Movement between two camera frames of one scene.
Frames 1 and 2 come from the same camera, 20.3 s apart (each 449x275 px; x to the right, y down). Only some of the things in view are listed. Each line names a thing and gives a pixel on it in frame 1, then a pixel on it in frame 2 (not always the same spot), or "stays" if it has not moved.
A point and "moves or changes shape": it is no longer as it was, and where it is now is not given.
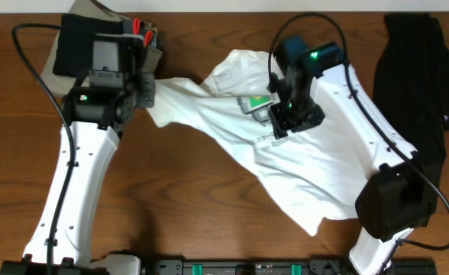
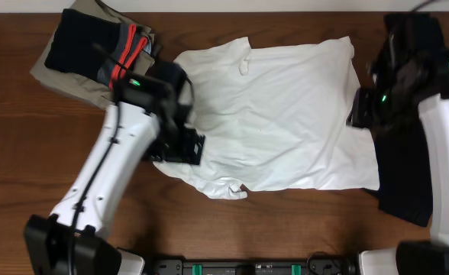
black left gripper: (146, 99) to (190, 150)
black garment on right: (418, 87) stays
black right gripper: (282, 123) to (363, 114)
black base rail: (285, 266) stays
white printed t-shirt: (310, 173) moves or changes shape
